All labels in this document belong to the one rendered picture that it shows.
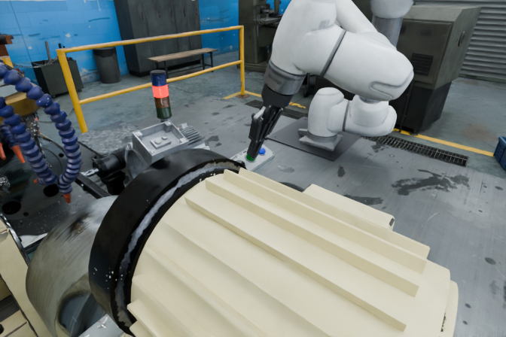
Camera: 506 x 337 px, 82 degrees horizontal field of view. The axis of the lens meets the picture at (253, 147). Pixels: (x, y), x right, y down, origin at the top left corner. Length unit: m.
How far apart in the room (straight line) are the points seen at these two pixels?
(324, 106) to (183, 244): 1.25
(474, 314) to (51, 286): 0.91
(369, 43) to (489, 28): 6.37
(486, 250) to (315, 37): 0.86
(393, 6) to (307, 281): 1.04
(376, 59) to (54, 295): 0.66
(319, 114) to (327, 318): 1.30
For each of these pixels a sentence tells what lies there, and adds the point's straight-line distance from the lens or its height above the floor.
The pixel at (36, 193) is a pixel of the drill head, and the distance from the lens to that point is 1.06.
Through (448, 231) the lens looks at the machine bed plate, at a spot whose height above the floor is 0.80.
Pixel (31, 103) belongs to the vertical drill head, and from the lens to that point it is 0.67.
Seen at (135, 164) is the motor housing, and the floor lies 1.00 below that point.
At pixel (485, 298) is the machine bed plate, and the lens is 1.04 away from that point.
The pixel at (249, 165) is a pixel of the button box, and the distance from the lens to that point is 0.84.
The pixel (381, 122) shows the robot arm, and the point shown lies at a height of 0.98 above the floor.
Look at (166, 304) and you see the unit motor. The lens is 0.22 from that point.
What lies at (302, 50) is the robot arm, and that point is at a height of 1.39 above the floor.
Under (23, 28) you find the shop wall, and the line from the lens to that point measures 5.88.
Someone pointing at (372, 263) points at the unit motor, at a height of 1.36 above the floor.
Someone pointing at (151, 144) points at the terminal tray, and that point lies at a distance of 0.89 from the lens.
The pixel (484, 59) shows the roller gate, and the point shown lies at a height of 0.37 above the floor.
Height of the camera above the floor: 1.50
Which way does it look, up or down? 28 degrees down
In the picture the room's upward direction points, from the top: straight up
